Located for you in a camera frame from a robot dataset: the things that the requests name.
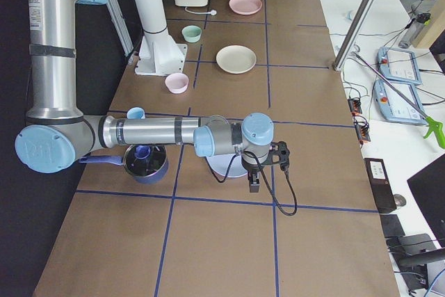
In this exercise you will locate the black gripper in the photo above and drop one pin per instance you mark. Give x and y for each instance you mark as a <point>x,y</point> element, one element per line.
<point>253,171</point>

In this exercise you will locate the blue plate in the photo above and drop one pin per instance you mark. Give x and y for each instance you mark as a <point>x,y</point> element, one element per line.
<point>220,164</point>

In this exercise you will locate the pink plate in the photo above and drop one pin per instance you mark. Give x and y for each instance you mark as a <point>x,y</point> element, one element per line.
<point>245,7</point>

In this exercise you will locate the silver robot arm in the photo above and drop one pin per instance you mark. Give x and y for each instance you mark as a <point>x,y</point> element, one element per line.
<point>58,133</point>

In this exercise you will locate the blue saucepan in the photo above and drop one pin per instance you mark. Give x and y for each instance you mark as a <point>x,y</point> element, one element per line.
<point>147,164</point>

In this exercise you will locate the cream plate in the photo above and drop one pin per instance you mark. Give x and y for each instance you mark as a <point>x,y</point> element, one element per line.
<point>236,59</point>

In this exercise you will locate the pink bowl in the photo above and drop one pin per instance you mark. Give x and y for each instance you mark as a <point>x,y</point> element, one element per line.
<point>177,83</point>

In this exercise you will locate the black power box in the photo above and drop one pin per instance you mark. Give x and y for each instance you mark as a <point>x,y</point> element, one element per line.
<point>380,186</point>

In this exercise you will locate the light blue cup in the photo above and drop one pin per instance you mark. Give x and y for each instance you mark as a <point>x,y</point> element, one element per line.
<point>136,113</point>

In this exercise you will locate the near teach pendant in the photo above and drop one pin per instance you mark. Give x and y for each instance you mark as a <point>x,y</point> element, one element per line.
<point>394,108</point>

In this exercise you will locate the teach pendant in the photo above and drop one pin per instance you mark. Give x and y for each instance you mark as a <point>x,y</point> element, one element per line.
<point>394,108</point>
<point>398,65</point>

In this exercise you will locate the green bowl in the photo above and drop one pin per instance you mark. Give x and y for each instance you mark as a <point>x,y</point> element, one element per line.
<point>191,33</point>

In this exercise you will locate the black monitor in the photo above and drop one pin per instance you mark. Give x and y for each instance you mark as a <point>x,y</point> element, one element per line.
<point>427,188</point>

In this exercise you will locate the far teach pendant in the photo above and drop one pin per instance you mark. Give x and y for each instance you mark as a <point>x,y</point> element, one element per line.
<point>398,65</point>

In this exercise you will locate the grey water bottle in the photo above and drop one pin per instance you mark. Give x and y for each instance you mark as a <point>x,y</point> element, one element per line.
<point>414,28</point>

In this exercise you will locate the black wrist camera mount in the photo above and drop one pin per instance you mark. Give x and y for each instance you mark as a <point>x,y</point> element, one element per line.
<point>279,155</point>

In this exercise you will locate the white camera pole stand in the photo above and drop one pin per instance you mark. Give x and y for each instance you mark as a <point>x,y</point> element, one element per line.
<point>159,54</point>

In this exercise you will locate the green handled reacher grabber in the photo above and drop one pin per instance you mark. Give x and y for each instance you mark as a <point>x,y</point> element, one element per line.
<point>434,127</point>

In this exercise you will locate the aluminium frame post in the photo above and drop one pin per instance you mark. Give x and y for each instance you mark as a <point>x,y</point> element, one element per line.
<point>352,34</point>

